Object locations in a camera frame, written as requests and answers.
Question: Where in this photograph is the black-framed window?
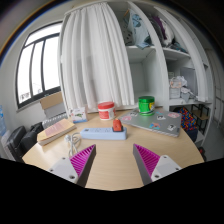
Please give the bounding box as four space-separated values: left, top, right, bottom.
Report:
14 21 64 110

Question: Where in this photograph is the colourful patterned bag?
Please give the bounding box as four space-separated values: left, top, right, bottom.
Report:
176 106 198 133

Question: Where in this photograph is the orange charger block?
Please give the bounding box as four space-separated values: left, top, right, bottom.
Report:
111 118 124 133

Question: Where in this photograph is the cardboard box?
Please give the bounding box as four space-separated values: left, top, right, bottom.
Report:
39 91 67 118

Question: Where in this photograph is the small white printed box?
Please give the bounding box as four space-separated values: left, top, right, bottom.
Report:
69 106 89 124

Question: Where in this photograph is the tan paperback book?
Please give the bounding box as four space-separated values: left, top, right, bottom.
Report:
36 118 77 147

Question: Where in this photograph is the green metal canister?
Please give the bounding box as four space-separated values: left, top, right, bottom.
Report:
137 95 156 117

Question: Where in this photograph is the white ribbed radiator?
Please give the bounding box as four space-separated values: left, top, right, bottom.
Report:
41 112 69 130

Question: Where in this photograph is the silver laptop with stickers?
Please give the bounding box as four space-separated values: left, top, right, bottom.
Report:
118 108 183 138

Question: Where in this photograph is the white curtain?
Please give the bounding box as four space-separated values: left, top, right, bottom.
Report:
58 2 135 113

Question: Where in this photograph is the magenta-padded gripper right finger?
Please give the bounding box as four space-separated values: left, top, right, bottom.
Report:
132 143 183 187

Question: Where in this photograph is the white shelf unit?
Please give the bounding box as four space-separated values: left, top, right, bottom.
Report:
109 0 214 108

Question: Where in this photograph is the white power strip cable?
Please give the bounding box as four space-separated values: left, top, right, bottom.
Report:
64 131 83 158

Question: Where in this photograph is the black bag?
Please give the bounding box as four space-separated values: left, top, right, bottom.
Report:
5 121 45 163

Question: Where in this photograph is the light blue power strip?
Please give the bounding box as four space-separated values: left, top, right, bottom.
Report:
79 126 128 141

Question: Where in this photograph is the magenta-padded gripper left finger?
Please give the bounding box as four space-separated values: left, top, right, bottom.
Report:
47 143 97 188

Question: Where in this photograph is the black metal rack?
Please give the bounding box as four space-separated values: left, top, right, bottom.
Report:
191 103 212 135

